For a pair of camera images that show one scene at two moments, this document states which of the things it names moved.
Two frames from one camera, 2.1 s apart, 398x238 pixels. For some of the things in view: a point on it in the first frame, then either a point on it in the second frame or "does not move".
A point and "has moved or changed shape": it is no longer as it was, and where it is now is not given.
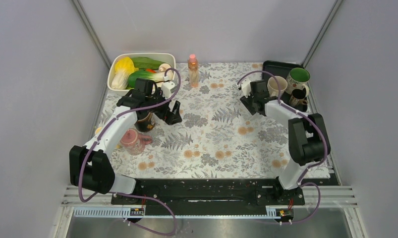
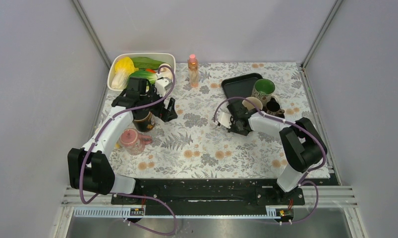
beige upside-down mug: x=297 y=79 has moved or changed shape
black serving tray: x=282 y=69 -> x=242 y=86
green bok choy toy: x=156 y=77 does not move
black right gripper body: x=249 y=103 -> x=235 y=128
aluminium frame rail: x=72 y=199 does not move
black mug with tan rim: x=146 y=124 does not move
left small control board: x=137 y=211 does not move
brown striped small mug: x=297 y=98 has moved or changed shape
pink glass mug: x=133 y=143 does not move
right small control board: x=283 y=212 does not move
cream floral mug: x=272 y=86 has moved or changed shape
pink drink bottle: x=194 y=71 does not move
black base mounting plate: x=209 y=192 does not move
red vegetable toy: x=150 y=70 does not move
